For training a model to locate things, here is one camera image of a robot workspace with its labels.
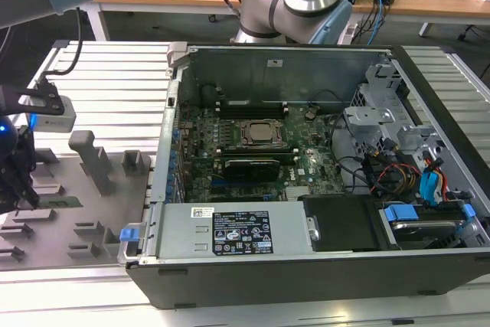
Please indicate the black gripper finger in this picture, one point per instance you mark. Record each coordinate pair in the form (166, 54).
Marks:
(27, 174)

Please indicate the green RAM stick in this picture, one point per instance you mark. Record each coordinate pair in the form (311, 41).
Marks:
(61, 202)

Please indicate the RAM slot with white latches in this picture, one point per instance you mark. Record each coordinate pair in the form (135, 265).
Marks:
(260, 102)
(296, 159)
(260, 111)
(256, 151)

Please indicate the grey parts rack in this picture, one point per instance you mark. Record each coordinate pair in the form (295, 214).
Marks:
(126, 204)

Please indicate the blue plastic latch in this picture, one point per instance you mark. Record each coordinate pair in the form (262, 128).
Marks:
(128, 235)

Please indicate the grey power supply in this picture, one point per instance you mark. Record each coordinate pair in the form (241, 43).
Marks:
(180, 235)

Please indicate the blue expansion slot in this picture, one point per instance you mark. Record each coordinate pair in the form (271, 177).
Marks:
(218, 184)

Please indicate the black round plastic part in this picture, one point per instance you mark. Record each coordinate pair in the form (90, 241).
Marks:
(210, 95)

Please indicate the black power supply label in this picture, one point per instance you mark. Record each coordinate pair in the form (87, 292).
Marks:
(243, 233)

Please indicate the silver CPU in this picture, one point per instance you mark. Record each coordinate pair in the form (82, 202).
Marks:
(262, 131)

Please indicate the silver chipset heatsink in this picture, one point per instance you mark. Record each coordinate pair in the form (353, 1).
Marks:
(298, 194)

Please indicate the white board sticker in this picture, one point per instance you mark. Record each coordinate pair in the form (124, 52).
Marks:
(303, 171)

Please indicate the green motherboard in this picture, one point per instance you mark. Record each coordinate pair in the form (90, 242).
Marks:
(314, 139)

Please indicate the round coin battery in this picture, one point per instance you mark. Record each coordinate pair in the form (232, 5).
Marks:
(311, 115)

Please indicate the black PC case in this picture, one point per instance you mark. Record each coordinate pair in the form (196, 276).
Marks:
(306, 285)

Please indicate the black plastic cover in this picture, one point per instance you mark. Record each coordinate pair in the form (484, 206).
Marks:
(340, 223)

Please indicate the silver metal drive cage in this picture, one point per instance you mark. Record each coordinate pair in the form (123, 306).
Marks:
(367, 116)

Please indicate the white power strip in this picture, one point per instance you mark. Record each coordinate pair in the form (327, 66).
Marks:
(349, 32)

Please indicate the blue disk carrier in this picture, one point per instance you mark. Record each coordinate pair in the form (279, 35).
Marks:
(400, 214)

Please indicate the silver hard disk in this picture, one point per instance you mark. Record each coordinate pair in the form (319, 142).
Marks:
(425, 226)

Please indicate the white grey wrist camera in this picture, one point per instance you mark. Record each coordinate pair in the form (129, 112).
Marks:
(53, 122)

